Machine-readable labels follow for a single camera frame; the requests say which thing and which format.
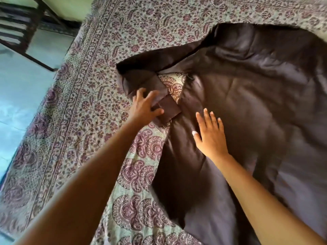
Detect person's left forearm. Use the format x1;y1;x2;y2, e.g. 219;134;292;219
15;122;146;245

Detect dark brown shirt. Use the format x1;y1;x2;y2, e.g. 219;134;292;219
116;22;327;245

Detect person's right hand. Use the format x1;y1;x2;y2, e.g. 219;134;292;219
192;108;229;161

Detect dark wooden chair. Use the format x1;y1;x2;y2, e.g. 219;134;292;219
0;0;80;72

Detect person's left hand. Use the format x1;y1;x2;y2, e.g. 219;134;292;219
127;88;165;128

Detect person's right forearm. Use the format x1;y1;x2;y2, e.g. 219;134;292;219
213;153;327;245

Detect bed with maroon patterned cover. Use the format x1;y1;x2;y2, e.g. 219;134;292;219
0;0;327;245

